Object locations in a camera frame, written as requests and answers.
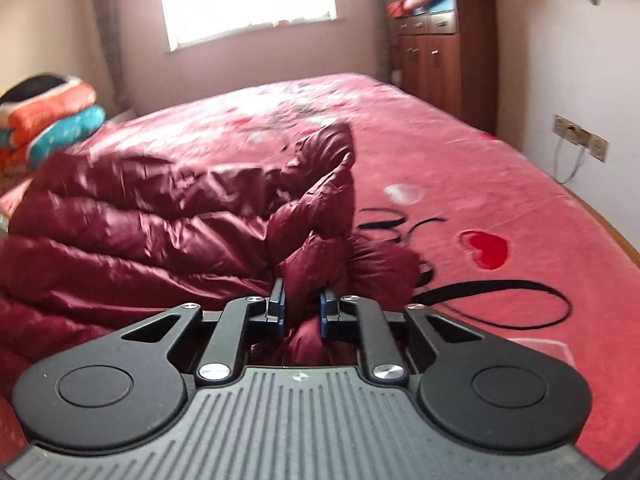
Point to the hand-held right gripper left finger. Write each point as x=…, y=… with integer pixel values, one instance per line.
x=276, y=307

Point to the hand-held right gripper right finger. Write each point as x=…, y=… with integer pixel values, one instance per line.
x=328, y=312

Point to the maroon down jacket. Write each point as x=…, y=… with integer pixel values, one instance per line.
x=150, y=230

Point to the bed with red printed sheet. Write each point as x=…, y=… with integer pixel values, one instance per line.
x=450, y=160

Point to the teal patterned folded blanket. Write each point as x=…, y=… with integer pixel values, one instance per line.
x=70, y=132

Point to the wooden dresser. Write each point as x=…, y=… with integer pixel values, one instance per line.
x=445, y=65

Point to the grey patterned curtain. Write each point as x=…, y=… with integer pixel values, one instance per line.
x=382, y=20
x=109, y=35

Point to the window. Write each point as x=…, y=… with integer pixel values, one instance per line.
x=245, y=0

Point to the orange patterned folded blanket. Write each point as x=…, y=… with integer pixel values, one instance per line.
x=35, y=105

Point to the wall socket strip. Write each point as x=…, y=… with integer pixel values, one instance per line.
x=580, y=137

